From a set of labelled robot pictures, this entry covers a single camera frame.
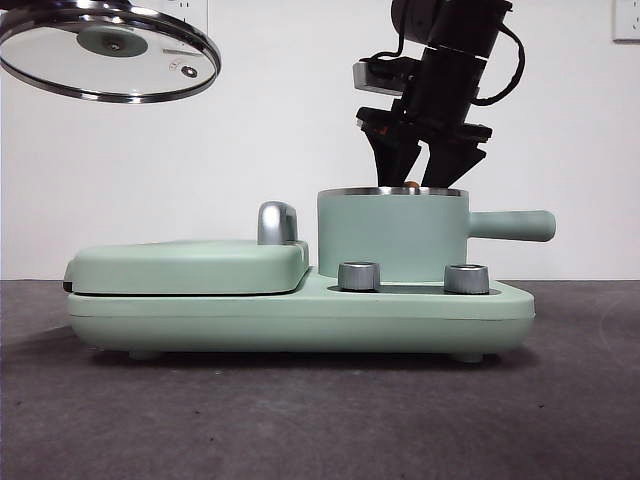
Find glass lid with green knob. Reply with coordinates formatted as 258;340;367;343
0;0;223;105

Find mint green hinged griddle lid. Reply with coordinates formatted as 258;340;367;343
62;238;311;295

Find silver control knob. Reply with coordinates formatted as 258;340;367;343
443;263;490;295
337;260;381;292

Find mint green breakfast machine base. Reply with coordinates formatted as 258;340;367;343
67;264;536;364

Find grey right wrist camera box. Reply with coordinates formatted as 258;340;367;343
351;58;417;96

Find mint green pot with handle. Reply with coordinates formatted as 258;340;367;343
317;185;557;284

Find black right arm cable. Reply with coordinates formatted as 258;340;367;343
472;22;528;108

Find chrome griddle lid handle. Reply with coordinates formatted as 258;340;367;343
256;200;300;246

